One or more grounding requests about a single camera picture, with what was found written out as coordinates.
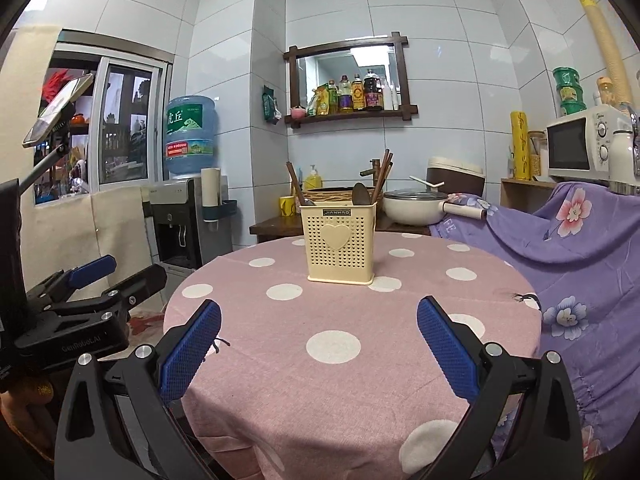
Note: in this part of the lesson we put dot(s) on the glass jar with grains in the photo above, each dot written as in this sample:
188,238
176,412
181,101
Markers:
536,157

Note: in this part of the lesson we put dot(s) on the green oil bottle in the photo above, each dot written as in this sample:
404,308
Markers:
332,99

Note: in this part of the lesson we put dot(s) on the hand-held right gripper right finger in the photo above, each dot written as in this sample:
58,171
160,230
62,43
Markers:
442,342

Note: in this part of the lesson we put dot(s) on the tall yellow paper cup stack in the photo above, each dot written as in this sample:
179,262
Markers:
602,35

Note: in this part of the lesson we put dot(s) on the white paper cup tube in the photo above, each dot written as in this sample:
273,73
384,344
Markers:
211,187

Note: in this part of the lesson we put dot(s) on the blue water jug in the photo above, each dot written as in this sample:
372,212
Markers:
192,135

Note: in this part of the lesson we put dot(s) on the dark wooden vanity table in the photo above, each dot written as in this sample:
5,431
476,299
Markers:
275,227

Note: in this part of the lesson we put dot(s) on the pink polka-dot tablecloth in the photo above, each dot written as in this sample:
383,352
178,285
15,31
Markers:
350,310

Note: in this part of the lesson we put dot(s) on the cream plastic utensil holder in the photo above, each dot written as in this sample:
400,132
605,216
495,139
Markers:
337,245

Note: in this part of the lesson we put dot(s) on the dark soy sauce bottle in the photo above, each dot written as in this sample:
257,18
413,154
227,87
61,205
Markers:
373,95

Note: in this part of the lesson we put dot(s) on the wooden framed wall shelf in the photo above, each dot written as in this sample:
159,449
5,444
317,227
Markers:
350,45

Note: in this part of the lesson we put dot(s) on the beige cloth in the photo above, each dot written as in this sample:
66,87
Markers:
110,230

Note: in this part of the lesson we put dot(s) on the yellow wrap roll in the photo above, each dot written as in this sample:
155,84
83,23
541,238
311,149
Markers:
520,145

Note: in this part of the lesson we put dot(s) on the yellow soap pump bottle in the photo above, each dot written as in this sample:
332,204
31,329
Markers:
313,180

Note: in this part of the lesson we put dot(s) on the woven-pattern basin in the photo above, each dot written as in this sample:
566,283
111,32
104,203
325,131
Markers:
330,195

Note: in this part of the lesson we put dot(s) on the blue-grey cup holder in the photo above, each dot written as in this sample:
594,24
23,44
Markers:
220,212

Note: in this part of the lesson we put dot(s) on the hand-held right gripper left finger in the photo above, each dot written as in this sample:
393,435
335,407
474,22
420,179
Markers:
192,345

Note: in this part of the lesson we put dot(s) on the phone on stand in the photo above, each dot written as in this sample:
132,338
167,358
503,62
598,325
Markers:
57,110

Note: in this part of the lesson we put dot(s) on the purple-label bottle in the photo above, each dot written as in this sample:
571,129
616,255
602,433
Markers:
345,99

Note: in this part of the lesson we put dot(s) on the small white bottle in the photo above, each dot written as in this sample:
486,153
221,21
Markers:
395,99

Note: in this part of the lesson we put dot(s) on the yellow-label bottle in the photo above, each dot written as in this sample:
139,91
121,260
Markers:
358,96

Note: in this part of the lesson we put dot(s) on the brown wooden chopstick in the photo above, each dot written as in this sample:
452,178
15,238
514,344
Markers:
291,177
378,185
384,165
389,170
298,191

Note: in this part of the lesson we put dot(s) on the person's left hand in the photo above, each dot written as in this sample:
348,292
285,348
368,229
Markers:
25,425

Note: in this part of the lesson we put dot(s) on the bronze faucet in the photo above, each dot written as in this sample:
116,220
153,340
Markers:
374,172

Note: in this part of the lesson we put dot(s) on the white squeeze bottle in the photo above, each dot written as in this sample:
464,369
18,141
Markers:
387,96

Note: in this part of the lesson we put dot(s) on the brown white rice cooker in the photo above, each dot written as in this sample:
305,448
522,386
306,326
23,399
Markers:
457,175

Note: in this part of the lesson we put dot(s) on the purple floral cloth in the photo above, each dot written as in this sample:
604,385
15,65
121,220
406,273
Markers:
590,270

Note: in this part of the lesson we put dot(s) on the grey water dispenser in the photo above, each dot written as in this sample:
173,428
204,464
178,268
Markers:
170,220

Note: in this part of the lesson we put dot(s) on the sliding glass window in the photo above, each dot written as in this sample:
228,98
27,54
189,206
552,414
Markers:
125,125

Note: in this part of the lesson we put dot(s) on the yellow seasoning packet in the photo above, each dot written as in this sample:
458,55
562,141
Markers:
319,101

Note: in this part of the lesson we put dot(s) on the small pink bowl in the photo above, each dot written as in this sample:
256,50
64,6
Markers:
298,111

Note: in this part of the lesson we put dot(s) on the white pan glass lid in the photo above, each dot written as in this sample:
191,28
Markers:
415,210

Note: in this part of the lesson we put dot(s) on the green snack packet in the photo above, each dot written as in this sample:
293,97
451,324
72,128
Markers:
271,105

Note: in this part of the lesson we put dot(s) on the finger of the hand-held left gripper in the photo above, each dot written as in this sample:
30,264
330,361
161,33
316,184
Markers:
140,282
92,270

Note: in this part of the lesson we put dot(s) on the yellow mug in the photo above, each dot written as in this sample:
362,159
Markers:
286,206

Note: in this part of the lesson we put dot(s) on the white microwave oven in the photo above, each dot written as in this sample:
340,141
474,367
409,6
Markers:
575,147

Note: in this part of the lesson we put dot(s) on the orange-lid jar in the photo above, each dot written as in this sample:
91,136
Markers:
605,92

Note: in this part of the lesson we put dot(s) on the wooden box shelf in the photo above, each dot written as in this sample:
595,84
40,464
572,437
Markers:
520,192

